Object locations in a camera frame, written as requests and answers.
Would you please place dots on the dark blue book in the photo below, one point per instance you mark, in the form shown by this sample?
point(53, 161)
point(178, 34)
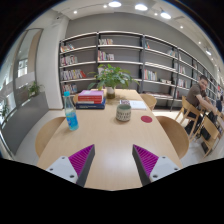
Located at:
point(91, 106)

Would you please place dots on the wooden chair far left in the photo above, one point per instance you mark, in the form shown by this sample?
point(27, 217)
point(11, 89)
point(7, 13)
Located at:
point(75, 99)

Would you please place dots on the wooden chair front right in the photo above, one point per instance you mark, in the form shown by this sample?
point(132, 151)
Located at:
point(176, 134)

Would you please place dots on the green potted plant on table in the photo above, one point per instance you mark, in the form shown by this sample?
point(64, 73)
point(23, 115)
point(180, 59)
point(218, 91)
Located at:
point(110, 77)

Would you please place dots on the large grey bookshelf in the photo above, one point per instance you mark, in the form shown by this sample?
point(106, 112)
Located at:
point(158, 67)

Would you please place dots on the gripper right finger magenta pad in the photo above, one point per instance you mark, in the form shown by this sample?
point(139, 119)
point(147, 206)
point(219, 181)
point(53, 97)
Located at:
point(150, 166)

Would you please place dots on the wooden chair under man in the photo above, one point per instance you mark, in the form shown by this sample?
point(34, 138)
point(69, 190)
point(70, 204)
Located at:
point(188, 112)

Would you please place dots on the wooden chair right foreground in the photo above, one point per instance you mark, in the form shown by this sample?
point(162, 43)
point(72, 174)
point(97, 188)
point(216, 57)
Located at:
point(208, 132)

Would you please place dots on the clear bottle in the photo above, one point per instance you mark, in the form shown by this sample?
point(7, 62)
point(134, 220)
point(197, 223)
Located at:
point(70, 112)

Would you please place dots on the patterned ceramic cup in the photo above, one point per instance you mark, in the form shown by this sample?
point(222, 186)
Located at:
point(123, 112)

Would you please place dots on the red and pink book stack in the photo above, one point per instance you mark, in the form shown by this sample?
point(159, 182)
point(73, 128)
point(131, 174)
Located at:
point(95, 96)

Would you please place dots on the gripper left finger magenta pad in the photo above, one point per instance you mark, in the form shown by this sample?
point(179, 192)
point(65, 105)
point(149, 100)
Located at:
point(74, 168)

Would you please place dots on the round red coaster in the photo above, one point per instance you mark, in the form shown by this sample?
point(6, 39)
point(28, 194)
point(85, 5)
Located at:
point(146, 119)

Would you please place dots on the long wooden table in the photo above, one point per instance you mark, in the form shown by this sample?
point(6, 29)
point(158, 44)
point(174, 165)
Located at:
point(113, 166)

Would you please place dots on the potted plant by window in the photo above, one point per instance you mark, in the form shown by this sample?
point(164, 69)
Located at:
point(34, 89)

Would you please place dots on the wooden chair front left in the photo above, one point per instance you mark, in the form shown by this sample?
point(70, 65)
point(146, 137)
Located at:
point(43, 139)

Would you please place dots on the wooden chair far right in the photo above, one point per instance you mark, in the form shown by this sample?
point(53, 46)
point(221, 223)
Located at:
point(149, 100)

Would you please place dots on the seated man in brown shirt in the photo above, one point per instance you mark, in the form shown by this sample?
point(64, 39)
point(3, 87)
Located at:
point(197, 96)

